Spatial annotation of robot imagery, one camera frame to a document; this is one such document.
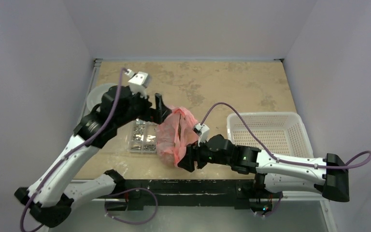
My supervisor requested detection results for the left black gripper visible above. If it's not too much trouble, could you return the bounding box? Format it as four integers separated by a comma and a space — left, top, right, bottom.
115, 87, 171, 128

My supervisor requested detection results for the pink plastic bag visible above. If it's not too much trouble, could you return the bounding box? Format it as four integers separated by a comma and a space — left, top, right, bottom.
156, 107, 199, 167

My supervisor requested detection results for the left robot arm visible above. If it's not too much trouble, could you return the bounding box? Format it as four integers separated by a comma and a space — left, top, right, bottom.
14, 86, 171, 228

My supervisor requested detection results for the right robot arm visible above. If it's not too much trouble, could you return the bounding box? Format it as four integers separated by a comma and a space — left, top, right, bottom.
177, 135, 350, 202

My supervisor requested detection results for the clear screw organizer box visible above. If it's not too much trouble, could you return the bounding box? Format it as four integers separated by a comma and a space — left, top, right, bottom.
127, 119, 157, 154

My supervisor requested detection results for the white round disc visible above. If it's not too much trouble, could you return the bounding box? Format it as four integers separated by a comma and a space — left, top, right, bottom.
86, 83, 117, 112

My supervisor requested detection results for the white perforated plastic basket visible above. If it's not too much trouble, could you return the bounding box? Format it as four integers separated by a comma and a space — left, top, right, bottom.
227, 112, 314, 158

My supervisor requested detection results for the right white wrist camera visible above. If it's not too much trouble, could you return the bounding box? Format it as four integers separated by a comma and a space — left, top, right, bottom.
193, 123, 210, 146

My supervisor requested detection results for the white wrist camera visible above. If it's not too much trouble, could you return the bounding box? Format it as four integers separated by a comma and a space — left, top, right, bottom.
193, 123, 210, 146
125, 69, 152, 96

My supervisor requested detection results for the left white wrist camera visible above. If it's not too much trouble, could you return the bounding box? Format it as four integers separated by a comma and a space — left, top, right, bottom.
125, 69, 152, 96

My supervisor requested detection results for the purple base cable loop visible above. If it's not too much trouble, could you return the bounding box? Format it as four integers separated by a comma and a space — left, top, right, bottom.
104, 186, 159, 225

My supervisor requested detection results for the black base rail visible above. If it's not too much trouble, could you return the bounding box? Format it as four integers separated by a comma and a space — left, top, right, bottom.
104, 179, 283, 212

